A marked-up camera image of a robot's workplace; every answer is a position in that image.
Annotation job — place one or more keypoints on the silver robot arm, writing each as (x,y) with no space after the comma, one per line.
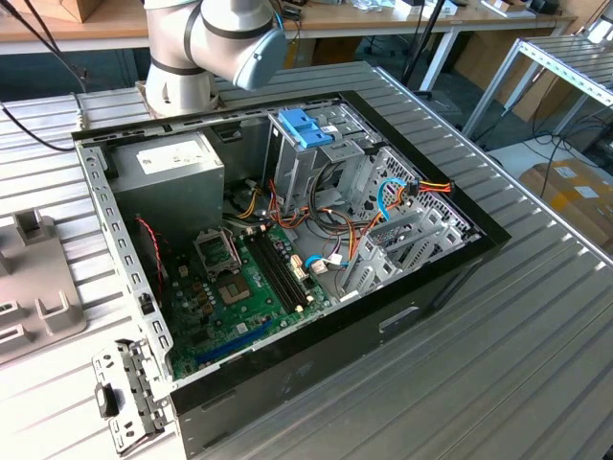
(182,48)

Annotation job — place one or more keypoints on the grey metal disk bay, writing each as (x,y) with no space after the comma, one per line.
(385,266)

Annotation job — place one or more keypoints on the white board power connector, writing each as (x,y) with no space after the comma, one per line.
(298,269)

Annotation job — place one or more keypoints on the white connector with blue tab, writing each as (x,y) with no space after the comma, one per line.
(318,269)

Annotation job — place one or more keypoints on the black RAM slot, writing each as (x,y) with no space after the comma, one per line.
(276,271)
(285,268)
(280,269)
(272,273)

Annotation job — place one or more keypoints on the grey optical drive cage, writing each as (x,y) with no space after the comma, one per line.
(293,177)

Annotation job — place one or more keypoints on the locking lever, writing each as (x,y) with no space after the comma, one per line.
(234,251)

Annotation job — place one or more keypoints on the CPU socket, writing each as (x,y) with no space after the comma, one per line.
(233,290)

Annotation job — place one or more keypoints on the blue drive latch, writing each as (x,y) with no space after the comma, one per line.
(299,127)

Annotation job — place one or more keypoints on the green motherboard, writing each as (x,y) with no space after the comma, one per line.
(225,318)

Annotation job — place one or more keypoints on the small white power socket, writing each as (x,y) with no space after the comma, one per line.
(182,271)

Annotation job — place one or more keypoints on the blue expansion slot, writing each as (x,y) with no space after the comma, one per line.
(234,342)

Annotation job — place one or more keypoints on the grey power supply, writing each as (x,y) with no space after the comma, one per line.
(167,196)

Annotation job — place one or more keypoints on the black PC case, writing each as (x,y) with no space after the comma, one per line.
(311,378)

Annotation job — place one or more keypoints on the black case fan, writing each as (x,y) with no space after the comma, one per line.
(146,268)

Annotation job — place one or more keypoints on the small black case clip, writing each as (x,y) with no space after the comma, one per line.
(146,304)

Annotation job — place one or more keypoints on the wooden desk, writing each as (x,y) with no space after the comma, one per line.
(335,21)

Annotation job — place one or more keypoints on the large brown cardboard box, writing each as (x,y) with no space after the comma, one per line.
(483,57)

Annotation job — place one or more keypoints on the black plastic latch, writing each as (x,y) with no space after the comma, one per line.
(106,401)

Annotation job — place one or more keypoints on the cardboard box with white labels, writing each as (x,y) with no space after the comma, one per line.
(574,211)

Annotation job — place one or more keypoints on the grey parts rack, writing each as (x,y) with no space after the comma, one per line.
(29,282)

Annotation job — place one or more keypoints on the aluminium slat shelf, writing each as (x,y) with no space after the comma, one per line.
(565,57)

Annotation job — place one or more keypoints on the grey metal slot bracket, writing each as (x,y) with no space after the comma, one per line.
(131,378)

